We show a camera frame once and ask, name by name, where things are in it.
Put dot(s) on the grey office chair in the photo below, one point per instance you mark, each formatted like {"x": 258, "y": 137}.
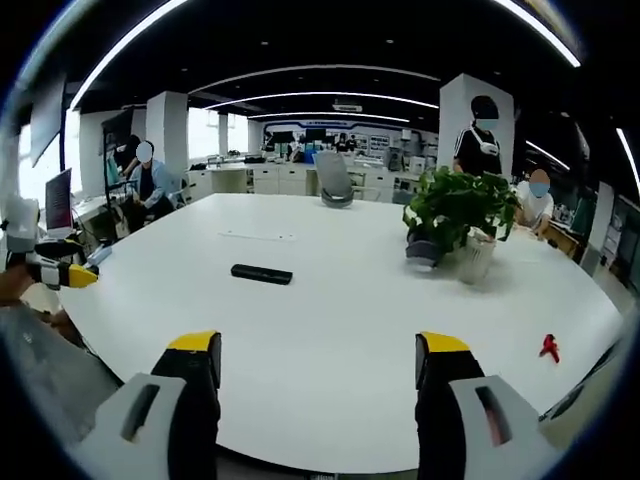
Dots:
{"x": 335, "y": 180}

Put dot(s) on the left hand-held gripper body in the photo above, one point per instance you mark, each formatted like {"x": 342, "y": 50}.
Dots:
{"x": 22, "y": 225}

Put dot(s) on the green potted plant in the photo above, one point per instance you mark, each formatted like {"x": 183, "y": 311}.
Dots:
{"x": 462, "y": 207}

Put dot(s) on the white ribbed plant pot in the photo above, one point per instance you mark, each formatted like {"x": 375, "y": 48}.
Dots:
{"x": 475, "y": 260}

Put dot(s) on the white chest device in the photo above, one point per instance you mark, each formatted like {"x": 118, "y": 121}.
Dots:
{"x": 489, "y": 146}

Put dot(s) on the wall-mounted screen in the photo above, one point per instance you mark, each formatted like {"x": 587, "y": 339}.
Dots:
{"x": 46, "y": 117}

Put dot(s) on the person's grey clothing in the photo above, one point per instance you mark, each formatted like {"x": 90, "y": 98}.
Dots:
{"x": 45, "y": 365}

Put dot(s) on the small red clip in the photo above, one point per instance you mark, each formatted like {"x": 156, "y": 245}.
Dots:
{"x": 550, "y": 346}

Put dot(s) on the white cabinet row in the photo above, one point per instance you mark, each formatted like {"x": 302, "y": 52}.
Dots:
{"x": 260, "y": 181}

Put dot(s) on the grey plant pot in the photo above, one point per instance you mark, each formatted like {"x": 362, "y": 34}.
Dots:
{"x": 422, "y": 250}

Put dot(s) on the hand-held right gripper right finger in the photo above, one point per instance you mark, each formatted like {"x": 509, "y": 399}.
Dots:
{"x": 465, "y": 400}

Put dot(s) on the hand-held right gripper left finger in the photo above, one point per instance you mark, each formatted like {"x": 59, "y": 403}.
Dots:
{"x": 165, "y": 400}

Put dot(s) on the black remote control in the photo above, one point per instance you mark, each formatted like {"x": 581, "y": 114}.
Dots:
{"x": 261, "y": 274}

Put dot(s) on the computer monitor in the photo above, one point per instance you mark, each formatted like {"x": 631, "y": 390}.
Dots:
{"x": 58, "y": 202}

